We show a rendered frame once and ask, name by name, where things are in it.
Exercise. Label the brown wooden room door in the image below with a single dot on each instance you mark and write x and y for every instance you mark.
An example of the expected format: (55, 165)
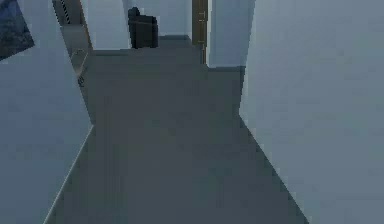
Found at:
(199, 23)

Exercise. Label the black armchair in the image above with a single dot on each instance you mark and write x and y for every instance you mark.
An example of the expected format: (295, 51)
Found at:
(143, 30)

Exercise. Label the dark blue framed picture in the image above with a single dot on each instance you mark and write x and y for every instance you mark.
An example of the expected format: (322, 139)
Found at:
(11, 30)

